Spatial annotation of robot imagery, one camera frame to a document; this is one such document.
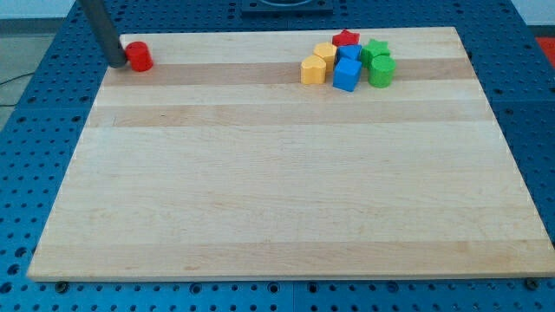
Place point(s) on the yellow heart block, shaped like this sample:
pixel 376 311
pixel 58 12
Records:
pixel 313 70

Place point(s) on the grey cylindrical robot arm stick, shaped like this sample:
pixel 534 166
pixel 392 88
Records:
pixel 105 32

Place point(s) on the blue block behind cube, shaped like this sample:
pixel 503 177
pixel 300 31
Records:
pixel 351 52

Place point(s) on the green star block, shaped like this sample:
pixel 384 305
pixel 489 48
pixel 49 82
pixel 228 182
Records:
pixel 373 49

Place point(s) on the red star block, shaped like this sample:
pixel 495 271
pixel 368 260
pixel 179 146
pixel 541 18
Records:
pixel 345 37

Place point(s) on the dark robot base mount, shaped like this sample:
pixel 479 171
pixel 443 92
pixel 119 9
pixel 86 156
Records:
pixel 285 7

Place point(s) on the yellow hexagon block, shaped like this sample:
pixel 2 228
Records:
pixel 326 51

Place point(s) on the large wooden board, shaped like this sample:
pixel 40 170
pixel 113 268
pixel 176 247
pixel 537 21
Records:
pixel 219 164

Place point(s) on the red cylinder block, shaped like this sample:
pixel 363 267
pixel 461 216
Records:
pixel 139 56

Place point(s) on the green cylinder block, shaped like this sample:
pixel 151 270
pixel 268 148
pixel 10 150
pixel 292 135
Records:
pixel 381 71

